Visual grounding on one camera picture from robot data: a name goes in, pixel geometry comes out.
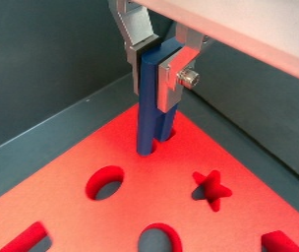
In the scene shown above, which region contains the red foam shape-sorter block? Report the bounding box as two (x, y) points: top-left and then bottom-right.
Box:
(0, 108), (299, 252)

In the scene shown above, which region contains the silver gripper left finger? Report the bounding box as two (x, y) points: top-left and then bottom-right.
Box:
(107, 0), (160, 94)

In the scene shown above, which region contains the blue square-circle peg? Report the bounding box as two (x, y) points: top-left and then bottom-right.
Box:
(135, 38), (182, 156)

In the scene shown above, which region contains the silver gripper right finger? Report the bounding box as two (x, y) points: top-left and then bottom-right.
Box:
(157, 24), (210, 112)

